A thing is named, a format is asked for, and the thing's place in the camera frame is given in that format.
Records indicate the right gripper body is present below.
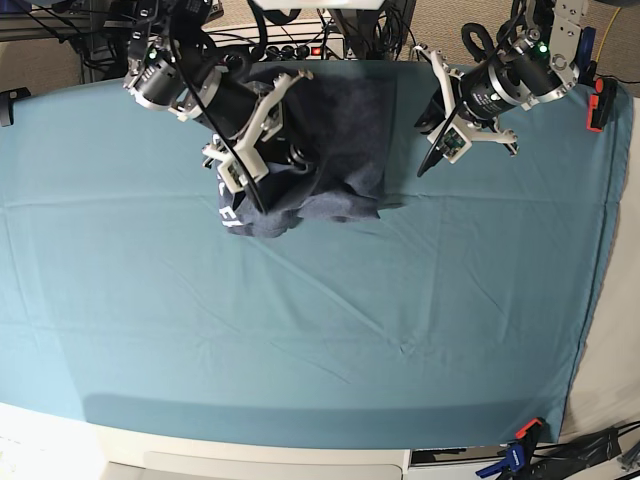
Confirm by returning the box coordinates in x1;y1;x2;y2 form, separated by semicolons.
199;79;258;138

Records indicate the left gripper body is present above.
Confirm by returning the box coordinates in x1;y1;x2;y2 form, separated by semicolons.
459;62;520;120

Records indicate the grey-blue T-shirt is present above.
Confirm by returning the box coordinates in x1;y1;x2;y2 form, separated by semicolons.
219;73;396;238

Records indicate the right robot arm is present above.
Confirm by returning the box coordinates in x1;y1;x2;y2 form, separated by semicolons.
124;1;318;188

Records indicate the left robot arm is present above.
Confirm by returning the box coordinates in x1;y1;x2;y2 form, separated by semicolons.
414;1;588;150

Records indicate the blue clamp top right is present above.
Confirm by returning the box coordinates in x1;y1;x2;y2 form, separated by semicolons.
575;27;596;75

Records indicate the white power strip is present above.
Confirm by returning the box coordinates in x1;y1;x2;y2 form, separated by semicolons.
208;31;349;62

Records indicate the orange black clamp top right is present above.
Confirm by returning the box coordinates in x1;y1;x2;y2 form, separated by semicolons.
586;77;618;133

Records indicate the teal table cloth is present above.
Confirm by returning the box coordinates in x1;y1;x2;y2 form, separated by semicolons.
1;62;634;449

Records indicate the black clamp left edge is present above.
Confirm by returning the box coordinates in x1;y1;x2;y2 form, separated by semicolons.
0;87;31;127

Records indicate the orange blue clamp bottom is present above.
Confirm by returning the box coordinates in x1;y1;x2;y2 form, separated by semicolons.
475;417;546;479

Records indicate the black bag bottom right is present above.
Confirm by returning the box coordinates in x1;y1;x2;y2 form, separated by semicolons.
517;421;639;479

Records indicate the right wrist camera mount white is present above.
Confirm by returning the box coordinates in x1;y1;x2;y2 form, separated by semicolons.
202;70;314;194

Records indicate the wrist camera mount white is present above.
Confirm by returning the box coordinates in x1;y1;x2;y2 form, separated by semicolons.
414;45;518;173
202;70;314;194

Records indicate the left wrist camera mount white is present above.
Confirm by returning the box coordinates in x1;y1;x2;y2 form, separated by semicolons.
414;45;518;173

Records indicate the black camera cable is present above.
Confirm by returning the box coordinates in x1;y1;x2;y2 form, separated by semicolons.
167;0;271;214
416;19;516;179

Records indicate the yellow cable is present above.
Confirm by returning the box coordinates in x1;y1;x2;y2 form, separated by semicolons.
597;4;628;64

